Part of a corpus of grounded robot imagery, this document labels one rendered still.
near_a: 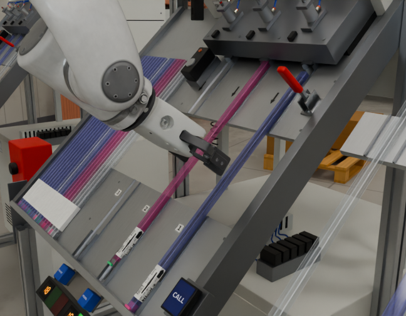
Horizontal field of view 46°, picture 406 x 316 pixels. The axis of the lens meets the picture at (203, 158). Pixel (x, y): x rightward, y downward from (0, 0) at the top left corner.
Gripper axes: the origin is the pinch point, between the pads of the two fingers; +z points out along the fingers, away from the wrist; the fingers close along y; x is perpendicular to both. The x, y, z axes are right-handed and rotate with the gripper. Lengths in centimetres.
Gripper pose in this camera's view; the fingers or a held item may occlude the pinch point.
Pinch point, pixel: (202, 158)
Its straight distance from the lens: 75.8
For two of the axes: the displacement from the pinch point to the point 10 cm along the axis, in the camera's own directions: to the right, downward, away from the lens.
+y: -6.1, -2.2, 7.6
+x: -4.9, 8.6, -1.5
